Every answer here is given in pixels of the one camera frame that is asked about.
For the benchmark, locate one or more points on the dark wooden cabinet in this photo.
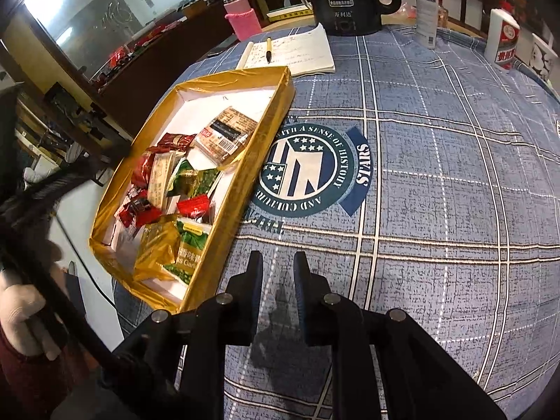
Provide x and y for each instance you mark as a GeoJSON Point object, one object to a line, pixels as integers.
{"type": "Point", "coordinates": [144, 74]}

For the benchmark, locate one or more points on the red foil pillow snack packet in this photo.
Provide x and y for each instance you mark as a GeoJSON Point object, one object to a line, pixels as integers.
{"type": "Point", "coordinates": [194, 205]}

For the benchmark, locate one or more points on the gold snack packet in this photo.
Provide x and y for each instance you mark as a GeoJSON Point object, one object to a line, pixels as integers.
{"type": "Point", "coordinates": [155, 245]}

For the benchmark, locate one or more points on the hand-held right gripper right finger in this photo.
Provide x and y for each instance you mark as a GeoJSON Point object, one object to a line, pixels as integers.
{"type": "Point", "coordinates": [302, 288]}

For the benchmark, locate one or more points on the long red foil snack packet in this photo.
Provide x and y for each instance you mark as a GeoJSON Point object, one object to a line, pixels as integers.
{"type": "Point", "coordinates": [175, 141]}

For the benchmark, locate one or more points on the large green snack packet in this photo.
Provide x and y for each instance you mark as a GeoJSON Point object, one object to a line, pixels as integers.
{"type": "Point", "coordinates": [188, 249]}

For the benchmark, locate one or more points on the gold cardboard box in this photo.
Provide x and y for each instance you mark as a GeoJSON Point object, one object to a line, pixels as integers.
{"type": "Point", "coordinates": [245, 183]}

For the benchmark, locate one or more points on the white red-label liquor bottle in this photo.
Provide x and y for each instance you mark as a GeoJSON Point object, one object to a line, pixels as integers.
{"type": "Point", "coordinates": [498, 43]}

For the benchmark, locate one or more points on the blue plaid tablecloth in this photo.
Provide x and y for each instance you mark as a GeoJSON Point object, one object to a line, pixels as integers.
{"type": "Point", "coordinates": [437, 227]}

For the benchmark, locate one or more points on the dark red snack packet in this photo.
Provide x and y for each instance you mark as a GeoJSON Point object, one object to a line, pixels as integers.
{"type": "Point", "coordinates": [142, 168]}

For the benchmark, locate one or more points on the brown cake bar packet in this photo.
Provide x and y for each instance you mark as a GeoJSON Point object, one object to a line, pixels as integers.
{"type": "Point", "coordinates": [227, 129]}

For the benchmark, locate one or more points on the pink plastic wrapper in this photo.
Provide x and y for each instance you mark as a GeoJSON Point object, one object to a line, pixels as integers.
{"type": "Point", "coordinates": [406, 10]}

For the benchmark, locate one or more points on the white printed cup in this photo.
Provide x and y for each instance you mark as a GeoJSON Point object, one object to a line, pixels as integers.
{"type": "Point", "coordinates": [540, 59]}

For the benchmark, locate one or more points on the pink water bottle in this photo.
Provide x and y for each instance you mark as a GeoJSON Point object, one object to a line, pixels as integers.
{"type": "Point", "coordinates": [243, 22]}

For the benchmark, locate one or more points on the white notebook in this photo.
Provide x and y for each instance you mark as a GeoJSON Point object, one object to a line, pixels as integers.
{"type": "Point", "coordinates": [302, 52]}

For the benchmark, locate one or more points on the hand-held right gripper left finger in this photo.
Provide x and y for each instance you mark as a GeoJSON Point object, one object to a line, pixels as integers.
{"type": "Point", "coordinates": [256, 288]}

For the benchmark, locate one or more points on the person's left hand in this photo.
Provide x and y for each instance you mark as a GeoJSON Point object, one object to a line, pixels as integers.
{"type": "Point", "coordinates": [22, 310]}

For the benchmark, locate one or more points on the yellow book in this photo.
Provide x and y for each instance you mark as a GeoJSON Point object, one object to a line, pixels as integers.
{"type": "Point", "coordinates": [288, 12]}

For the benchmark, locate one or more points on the person's left forearm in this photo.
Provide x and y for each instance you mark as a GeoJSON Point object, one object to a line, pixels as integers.
{"type": "Point", "coordinates": [26, 385]}

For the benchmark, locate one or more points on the black electric kettle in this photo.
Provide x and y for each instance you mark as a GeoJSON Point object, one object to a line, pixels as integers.
{"type": "Point", "coordinates": [350, 4]}

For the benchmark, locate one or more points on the clear beige cracker packet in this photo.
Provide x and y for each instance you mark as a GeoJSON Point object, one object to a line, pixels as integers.
{"type": "Point", "coordinates": [159, 179]}

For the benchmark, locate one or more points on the black yellow pen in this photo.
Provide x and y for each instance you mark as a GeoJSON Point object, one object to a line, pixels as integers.
{"type": "Point", "coordinates": [268, 50]}

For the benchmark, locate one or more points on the clear glass bottle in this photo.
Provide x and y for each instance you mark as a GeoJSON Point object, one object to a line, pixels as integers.
{"type": "Point", "coordinates": [442, 14]}

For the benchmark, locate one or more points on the small green snack packet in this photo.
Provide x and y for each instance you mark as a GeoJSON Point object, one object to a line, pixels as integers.
{"type": "Point", "coordinates": [197, 179]}

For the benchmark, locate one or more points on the small red snack packet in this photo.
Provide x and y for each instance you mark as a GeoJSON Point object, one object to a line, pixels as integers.
{"type": "Point", "coordinates": [140, 212]}

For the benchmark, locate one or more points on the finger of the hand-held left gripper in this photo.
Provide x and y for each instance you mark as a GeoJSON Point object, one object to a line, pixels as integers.
{"type": "Point", "coordinates": [74, 175]}

